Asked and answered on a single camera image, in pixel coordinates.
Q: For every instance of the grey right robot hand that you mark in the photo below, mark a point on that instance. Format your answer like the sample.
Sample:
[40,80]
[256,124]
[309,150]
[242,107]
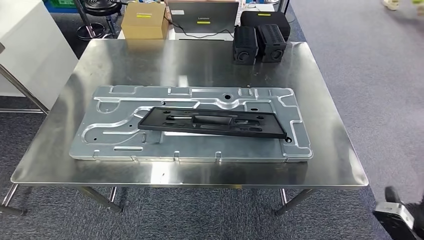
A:
[392,193]

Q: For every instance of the black plastic plate frame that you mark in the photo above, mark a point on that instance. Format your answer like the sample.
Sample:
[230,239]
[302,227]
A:
[271,130]

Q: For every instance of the stainless steel workbench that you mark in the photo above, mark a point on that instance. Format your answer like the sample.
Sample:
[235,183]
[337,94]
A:
[198,66]

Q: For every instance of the person's foot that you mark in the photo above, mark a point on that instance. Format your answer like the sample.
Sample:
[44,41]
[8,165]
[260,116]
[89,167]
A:
[391,4]

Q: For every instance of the black vented box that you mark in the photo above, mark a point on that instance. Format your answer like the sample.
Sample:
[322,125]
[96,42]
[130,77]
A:
[245,46]
[271,43]

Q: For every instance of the large stamped metal panel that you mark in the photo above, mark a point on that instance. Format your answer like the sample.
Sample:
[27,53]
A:
[198,149]

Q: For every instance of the grey laptop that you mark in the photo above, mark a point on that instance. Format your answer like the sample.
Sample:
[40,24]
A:
[202,16]

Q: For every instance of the brown cardboard box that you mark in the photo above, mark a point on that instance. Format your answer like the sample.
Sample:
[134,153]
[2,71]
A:
[144,20]

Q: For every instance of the black round stool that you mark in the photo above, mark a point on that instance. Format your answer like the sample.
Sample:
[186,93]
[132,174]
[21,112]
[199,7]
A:
[96,6]

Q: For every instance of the green plastic crate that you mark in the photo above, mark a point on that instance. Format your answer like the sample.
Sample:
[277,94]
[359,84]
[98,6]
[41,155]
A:
[63,2]

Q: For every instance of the stainless steel table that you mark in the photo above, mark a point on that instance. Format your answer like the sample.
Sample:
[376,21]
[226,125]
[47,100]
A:
[23,88]

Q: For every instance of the white cabinet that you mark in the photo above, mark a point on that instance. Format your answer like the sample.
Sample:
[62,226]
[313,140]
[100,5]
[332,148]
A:
[33,49]

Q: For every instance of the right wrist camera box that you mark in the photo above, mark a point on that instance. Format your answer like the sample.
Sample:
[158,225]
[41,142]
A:
[394,213]

